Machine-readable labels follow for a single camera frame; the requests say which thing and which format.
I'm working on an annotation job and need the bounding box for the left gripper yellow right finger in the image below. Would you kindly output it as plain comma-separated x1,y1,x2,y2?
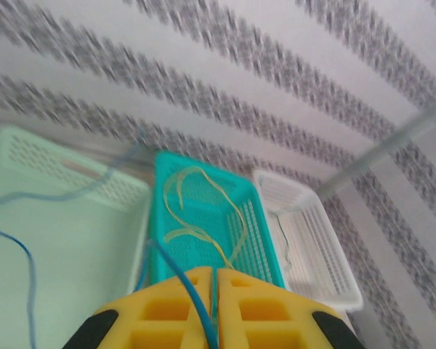
216,268,366,349

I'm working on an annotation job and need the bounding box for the blue cable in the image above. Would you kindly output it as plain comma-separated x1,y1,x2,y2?
0,129,147,210
0,228,36,349
147,238,219,349

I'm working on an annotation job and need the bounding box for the aluminium frame post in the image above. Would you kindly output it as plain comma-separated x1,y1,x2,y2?
318,103,436,199

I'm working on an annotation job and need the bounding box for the teal plastic basket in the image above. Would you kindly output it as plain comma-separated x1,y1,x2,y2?
145,151,288,292

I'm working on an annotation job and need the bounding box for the yellow cable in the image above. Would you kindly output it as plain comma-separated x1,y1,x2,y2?
162,166,249,270
163,227,237,272

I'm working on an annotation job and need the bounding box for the white plastic basket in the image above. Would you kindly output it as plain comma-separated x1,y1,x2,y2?
252,169,364,313

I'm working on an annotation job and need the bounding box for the light green plastic basket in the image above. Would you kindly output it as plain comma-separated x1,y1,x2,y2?
0,125,152,349

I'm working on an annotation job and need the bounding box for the dark green cable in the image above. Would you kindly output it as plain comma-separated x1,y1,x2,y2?
257,174,304,273

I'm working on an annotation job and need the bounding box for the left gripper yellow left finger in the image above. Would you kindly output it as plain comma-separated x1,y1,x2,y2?
62,267,219,349

